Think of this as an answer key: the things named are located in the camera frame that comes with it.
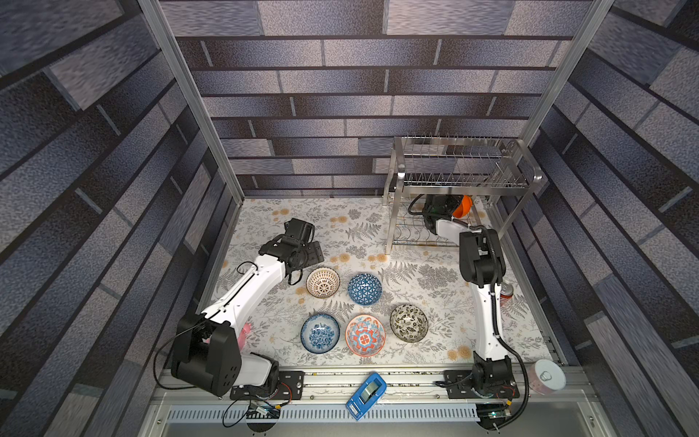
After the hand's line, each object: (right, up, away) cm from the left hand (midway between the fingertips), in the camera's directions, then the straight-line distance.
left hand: (311, 254), depth 86 cm
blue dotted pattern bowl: (+18, -13, +7) cm, 23 cm away
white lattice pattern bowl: (+3, -11, +7) cm, 13 cm away
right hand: (+56, +21, +16) cm, 62 cm away
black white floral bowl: (+31, -22, -2) cm, 38 cm away
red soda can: (+61, -11, -4) cm, 62 cm away
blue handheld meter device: (+17, -35, -17) cm, 43 cm away
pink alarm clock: (-20, -25, -5) cm, 33 cm away
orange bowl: (+57, +16, +17) cm, 62 cm away
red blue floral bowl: (+17, -25, -4) cm, 30 cm away
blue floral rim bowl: (+3, -24, -4) cm, 25 cm away
